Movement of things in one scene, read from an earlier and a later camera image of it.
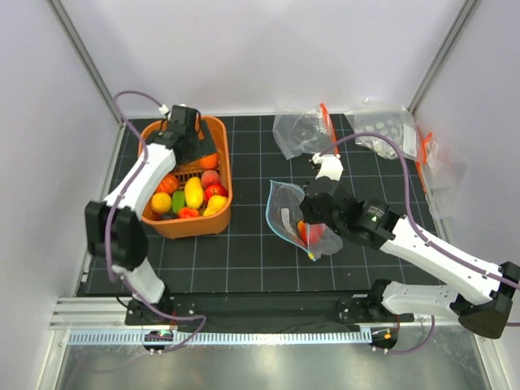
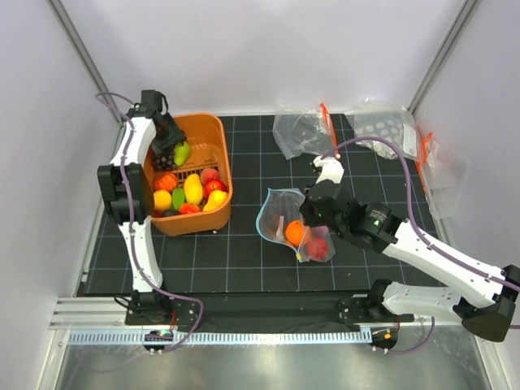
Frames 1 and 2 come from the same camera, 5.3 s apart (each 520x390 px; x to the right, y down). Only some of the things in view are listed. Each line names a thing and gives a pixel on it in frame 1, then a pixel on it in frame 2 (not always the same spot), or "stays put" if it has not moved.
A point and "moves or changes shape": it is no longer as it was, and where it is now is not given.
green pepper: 178,201 stays put
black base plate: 267,309 stays put
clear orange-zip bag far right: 444,171 stays put
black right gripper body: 310,215 stays put
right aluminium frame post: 466,10 stays put
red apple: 310,233 to 318,248
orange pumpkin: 169,184 stays put
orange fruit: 209,162 to 297,233
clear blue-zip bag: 284,216 moves or changes shape
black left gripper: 205,147 to 174,138
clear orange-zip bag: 311,132 stays put
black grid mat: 253,256 stays put
